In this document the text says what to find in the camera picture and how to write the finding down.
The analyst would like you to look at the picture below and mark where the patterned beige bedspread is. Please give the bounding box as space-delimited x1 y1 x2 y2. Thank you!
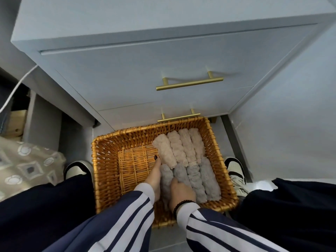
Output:
0 136 67 202

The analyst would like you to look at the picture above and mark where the person's shoe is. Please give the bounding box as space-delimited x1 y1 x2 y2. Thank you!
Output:
64 160 94 181
224 156 250 198

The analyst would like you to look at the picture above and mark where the person's right shoe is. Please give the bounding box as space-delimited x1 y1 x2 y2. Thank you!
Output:
224 156 250 198

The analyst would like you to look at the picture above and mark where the light wooden board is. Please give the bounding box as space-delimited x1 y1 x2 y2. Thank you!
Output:
5 110 28 138

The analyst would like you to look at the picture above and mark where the person's left shoe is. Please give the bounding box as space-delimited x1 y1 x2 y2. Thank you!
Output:
64 160 94 181

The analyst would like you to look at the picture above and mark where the short gold drawer handle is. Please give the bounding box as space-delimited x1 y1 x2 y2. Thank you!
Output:
157 108 201 123

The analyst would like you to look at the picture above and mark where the person's right hand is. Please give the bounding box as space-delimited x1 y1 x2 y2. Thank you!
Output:
169 177 197 213

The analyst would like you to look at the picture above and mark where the black bead bracelet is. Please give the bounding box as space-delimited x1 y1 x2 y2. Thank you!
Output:
173 199 196 219

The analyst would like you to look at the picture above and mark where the white charging cable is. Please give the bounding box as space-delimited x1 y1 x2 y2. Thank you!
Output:
0 64 39 114

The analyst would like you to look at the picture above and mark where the person's left forearm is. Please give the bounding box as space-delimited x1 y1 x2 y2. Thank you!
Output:
43 183 155 252

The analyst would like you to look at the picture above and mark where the person's left hand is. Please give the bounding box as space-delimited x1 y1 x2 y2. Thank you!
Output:
143 154 162 202

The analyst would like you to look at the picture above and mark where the person's right forearm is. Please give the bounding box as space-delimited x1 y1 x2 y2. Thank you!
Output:
176 202 289 252

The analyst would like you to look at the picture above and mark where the orange wicker basket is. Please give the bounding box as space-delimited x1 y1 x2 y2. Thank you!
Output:
91 117 239 229

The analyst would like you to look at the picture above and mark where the white nightstand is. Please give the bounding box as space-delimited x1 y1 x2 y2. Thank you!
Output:
10 0 336 132

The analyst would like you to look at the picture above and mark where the long gold drawer handle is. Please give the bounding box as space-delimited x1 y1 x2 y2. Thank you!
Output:
156 70 224 91

